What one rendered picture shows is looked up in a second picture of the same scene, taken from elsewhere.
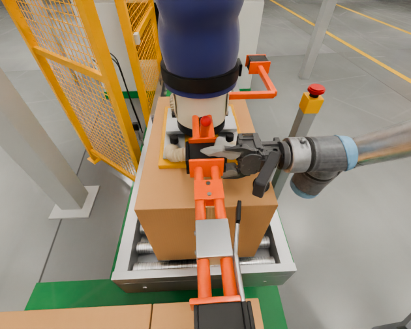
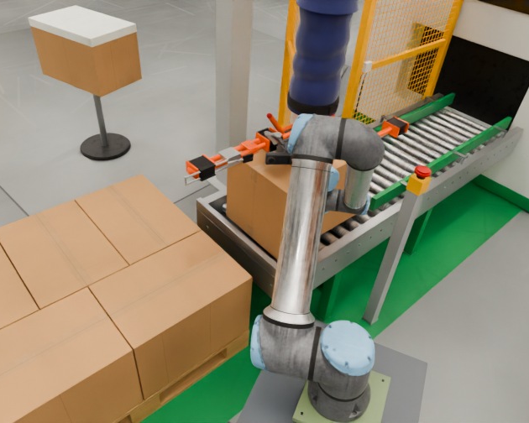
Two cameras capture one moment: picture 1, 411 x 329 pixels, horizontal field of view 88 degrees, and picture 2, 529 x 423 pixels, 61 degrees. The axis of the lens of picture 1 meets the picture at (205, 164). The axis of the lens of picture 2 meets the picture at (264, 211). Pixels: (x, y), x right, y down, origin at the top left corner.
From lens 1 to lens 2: 1.55 m
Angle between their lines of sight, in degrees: 35
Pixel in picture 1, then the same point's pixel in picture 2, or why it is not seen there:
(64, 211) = (216, 180)
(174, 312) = (206, 241)
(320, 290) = not seen: hidden behind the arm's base
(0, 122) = (226, 82)
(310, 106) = (411, 184)
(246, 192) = (280, 179)
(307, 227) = not seen: hidden behind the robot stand
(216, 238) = (229, 153)
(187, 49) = (294, 83)
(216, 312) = (205, 159)
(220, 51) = (307, 91)
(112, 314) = (181, 216)
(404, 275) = not seen: outside the picture
